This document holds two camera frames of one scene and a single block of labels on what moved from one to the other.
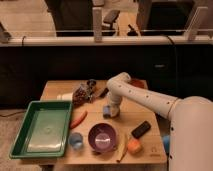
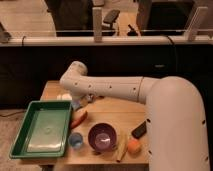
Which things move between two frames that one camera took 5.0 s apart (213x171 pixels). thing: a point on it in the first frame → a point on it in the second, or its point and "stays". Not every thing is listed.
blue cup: (76, 140) stays
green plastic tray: (44, 131) stays
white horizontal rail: (137, 40) stays
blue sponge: (106, 110) → (76, 103)
